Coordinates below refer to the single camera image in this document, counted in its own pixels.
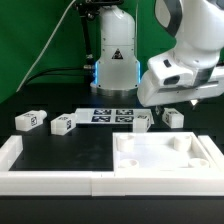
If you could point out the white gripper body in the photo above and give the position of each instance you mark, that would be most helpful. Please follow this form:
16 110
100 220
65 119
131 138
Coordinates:
150 93

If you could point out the white square table top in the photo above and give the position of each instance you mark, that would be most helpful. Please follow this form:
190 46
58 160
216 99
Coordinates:
160 151

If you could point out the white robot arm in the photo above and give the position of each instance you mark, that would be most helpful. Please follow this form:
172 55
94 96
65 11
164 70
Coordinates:
196 25

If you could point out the white sheet with markers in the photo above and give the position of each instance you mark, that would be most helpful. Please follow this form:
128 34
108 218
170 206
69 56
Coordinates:
110 116

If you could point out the black stand pole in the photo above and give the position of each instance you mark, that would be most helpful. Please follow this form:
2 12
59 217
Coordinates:
88 10

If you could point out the white U-shaped fence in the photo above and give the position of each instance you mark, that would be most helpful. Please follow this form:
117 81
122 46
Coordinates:
123 182

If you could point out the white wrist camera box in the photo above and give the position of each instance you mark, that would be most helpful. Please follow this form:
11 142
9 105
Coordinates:
167 70

